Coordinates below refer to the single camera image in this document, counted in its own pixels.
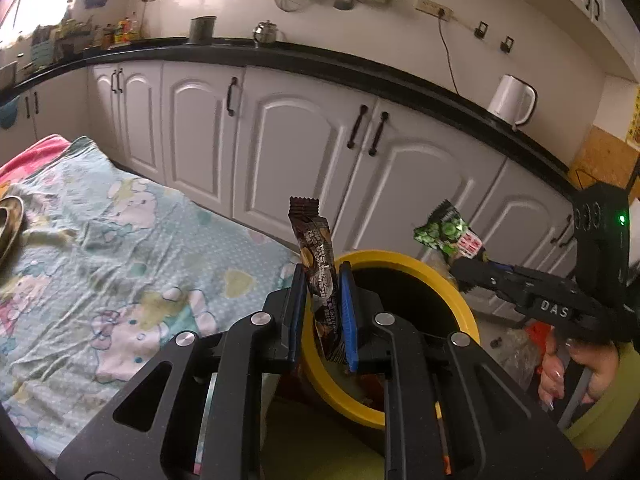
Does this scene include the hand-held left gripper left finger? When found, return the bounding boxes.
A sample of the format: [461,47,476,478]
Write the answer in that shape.
[56,264,308,480]

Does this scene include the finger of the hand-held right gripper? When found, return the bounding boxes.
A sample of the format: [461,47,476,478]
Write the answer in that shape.
[450,257,527,312]

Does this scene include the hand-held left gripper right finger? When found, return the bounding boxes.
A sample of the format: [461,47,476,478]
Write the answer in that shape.
[338,261,587,480]

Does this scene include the brown snack bar wrapper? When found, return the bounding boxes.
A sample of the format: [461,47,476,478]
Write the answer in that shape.
[289,196,337,364]

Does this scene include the green snack wrapper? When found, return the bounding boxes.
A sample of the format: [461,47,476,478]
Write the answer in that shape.
[414,200,486,263]

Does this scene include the yellow trash bin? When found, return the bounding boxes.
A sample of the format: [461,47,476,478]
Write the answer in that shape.
[299,250,482,429]

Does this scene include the person's right forearm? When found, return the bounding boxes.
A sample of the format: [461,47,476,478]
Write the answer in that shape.
[562,355,640,461]

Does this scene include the person's right hand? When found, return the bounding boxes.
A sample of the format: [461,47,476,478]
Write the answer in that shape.
[539,331,621,414]

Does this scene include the clear plastic bag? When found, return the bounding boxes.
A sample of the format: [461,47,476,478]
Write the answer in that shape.
[480,327,548,391]

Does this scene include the brown cork board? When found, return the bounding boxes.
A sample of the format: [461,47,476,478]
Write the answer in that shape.
[567,125,640,196]

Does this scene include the person's green clothing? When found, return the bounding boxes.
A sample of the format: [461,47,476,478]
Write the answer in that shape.
[260,425,386,480]

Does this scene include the white base cabinets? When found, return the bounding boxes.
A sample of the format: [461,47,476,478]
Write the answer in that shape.
[0,60,581,281]

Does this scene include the white electric kettle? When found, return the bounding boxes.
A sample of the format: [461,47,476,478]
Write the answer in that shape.
[487,75,537,128]

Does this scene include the printed light blue blanket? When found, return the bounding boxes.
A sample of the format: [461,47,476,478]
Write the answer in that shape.
[0,136,301,461]

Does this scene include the black countertop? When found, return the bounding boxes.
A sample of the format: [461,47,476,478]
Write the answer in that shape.
[0,37,591,201]

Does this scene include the beige power strip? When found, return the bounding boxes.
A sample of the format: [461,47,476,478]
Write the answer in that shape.
[416,0,453,21]

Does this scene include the metal teapot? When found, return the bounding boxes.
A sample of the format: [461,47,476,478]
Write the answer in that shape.
[252,20,279,47]

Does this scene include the metal cup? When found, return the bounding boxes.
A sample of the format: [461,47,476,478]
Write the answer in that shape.
[189,16,217,45]

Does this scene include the metal plate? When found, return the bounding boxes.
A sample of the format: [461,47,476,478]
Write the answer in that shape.
[0,195,26,266]

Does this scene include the pink blanket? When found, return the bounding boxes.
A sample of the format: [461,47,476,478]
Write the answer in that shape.
[0,135,71,181]

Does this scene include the group of condiment bottles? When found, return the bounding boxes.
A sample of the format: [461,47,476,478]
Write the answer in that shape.
[102,12,141,46]

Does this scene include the black kettle cable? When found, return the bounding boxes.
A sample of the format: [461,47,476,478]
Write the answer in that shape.
[437,12,461,96]

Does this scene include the white wall cabinet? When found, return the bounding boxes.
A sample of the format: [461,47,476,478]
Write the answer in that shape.
[515,0,640,81]

